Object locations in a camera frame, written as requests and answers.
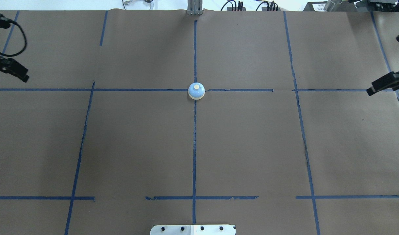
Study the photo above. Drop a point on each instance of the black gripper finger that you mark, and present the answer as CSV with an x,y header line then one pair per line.
x,y
388,81
11,66

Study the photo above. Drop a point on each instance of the blue cream desk bell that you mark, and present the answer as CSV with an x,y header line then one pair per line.
x,y
196,91

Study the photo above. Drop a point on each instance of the orange black power strip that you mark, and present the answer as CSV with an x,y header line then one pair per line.
x,y
250,5

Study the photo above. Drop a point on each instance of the aluminium frame post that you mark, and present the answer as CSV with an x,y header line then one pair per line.
x,y
195,7

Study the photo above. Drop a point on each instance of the white camera mast pedestal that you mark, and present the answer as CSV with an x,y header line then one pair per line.
x,y
210,229

